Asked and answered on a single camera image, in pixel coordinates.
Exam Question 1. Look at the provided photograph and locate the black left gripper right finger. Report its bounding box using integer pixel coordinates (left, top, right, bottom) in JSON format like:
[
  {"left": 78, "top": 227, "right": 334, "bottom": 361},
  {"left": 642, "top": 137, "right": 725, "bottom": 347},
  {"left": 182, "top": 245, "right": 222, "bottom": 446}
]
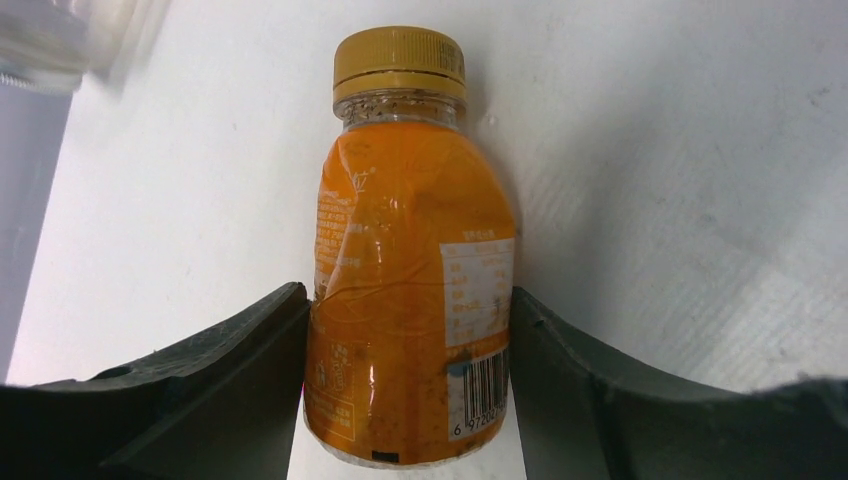
[{"left": 509, "top": 288, "right": 847, "bottom": 479}]

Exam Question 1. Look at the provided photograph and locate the clear bottle at wall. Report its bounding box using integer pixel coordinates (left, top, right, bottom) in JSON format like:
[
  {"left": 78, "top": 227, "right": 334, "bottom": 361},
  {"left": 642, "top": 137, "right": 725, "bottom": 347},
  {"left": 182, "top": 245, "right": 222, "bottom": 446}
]
[{"left": 1, "top": 1, "right": 155, "bottom": 95}]

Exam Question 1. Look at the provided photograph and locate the small orange juice bottle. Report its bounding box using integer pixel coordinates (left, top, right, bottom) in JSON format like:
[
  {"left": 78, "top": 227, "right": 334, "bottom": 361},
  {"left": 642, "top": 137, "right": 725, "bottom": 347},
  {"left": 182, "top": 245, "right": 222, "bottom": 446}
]
[{"left": 304, "top": 26, "right": 516, "bottom": 469}]

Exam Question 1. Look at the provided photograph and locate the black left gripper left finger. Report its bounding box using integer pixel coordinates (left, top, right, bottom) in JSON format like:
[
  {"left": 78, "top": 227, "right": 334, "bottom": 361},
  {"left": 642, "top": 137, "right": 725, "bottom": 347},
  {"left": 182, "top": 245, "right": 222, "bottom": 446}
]
[{"left": 1, "top": 283, "right": 310, "bottom": 479}]

